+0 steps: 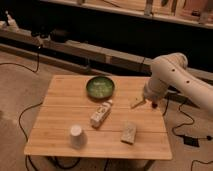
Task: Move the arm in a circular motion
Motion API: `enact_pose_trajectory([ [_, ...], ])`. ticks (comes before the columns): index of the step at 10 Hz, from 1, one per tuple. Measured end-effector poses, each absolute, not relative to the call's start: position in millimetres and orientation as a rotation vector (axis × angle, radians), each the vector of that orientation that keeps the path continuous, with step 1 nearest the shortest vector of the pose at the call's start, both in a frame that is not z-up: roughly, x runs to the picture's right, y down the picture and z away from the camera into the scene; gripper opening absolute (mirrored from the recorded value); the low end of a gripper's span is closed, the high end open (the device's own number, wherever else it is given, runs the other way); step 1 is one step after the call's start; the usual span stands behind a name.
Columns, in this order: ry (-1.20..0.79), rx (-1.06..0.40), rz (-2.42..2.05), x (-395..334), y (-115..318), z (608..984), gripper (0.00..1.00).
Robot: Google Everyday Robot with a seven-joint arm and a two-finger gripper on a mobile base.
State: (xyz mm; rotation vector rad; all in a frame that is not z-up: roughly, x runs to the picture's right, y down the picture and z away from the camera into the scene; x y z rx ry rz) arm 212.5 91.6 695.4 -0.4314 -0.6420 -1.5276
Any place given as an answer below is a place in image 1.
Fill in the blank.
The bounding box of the black cable floor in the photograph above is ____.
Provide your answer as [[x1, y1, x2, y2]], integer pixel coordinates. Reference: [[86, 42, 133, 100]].
[[18, 101, 44, 171], [163, 96, 213, 141]]

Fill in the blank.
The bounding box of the wooden table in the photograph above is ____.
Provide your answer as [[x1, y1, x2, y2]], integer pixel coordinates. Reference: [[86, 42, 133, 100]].
[[24, 75, 172, 160]]

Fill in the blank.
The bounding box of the black cable right floor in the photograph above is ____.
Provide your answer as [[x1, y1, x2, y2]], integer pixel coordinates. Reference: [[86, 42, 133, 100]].
[[163, 96, 213, 141]]

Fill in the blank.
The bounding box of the white milk carton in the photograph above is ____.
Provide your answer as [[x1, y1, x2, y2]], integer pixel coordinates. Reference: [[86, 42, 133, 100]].
[[90, 100, 113, 128]]

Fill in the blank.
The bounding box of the red clamp handle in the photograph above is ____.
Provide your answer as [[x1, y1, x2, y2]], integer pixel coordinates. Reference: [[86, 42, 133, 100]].
[[152, 102, 158, 108]]

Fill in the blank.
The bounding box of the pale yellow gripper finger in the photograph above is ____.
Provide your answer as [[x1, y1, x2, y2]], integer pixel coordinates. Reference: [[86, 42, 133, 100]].
[[130, 100, 146, 109]]

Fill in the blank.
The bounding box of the beige sponge block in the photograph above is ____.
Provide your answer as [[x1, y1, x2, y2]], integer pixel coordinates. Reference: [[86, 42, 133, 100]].
[[121, 122, 137, 144]]

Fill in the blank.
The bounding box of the white spray bottle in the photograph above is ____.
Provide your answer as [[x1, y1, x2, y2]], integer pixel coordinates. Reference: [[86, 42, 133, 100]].
[[5, 11, 19, 31]]

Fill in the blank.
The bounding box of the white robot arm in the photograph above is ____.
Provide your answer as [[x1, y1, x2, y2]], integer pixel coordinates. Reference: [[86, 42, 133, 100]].
[[130, 53, 213, 115]]

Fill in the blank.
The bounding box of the green bowl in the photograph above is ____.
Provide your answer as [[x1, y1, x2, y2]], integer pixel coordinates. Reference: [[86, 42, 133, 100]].
[[86, 76, 115, 99]]

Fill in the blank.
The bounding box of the white paper cup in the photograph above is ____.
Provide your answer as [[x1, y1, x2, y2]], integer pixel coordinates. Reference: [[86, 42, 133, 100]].
[[70, 125, 87, 149]]

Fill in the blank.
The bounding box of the black cable left floor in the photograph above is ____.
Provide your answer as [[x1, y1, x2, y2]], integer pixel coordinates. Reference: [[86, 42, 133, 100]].
[[18, 101, 44, 171]]

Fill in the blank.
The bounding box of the black power adapter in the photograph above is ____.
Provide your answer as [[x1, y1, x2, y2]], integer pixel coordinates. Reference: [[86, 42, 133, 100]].
[[183, 136, 199, 147]]

